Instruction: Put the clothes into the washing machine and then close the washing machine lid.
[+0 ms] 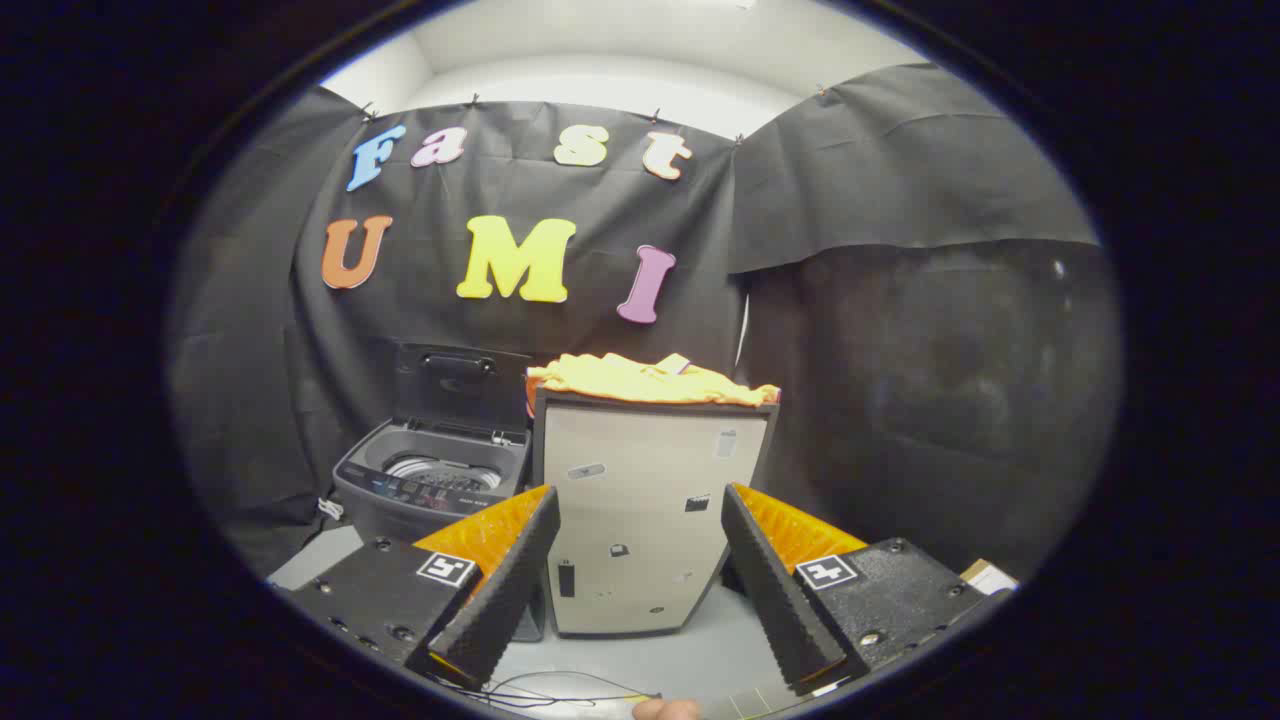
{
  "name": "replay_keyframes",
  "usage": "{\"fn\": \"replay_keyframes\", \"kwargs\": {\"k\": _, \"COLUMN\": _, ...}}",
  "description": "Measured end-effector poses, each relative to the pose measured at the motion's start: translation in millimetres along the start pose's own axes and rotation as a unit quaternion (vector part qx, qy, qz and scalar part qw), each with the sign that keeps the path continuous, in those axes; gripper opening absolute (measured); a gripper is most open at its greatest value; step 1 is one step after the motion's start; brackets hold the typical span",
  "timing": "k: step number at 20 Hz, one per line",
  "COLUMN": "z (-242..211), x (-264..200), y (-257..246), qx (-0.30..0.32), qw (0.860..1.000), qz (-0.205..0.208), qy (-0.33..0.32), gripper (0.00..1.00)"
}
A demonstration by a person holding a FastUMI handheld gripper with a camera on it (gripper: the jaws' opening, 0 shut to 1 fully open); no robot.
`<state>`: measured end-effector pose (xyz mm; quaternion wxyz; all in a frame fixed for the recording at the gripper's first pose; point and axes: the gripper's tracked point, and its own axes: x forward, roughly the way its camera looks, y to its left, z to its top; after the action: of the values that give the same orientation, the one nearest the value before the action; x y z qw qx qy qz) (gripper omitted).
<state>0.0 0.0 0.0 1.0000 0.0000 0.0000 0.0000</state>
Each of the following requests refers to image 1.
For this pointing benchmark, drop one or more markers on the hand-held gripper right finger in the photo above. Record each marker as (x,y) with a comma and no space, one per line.
(770,585)

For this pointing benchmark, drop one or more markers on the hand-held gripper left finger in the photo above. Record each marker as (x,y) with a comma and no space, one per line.
(510,585)

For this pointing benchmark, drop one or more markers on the grey washing machine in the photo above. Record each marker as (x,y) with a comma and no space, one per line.
(378,487)

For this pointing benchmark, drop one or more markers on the orange polo shirt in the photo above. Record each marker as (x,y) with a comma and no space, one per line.
(640,383)

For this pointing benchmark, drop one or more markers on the beige cabinet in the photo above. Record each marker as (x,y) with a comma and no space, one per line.
(640,500)

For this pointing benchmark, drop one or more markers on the cardboard box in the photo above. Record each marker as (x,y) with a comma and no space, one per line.
(988,577)

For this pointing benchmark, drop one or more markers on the black backdrop cloth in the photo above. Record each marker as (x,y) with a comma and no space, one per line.
(420,250)

